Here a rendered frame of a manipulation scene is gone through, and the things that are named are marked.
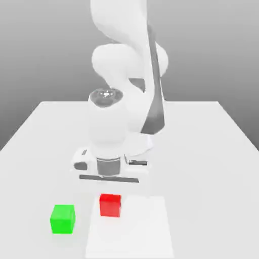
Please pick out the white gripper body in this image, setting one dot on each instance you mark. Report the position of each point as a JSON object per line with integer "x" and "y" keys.
{"x": 109, "y": 179}

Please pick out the small red cube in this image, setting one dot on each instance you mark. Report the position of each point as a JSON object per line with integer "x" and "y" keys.
{"x": 110, "y": 206}

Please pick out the small green cube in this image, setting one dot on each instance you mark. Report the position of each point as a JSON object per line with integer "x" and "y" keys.
{"x": 62, "y": 219}

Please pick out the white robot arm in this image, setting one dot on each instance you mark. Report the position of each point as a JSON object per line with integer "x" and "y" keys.
{"x": 113, "y": 125}

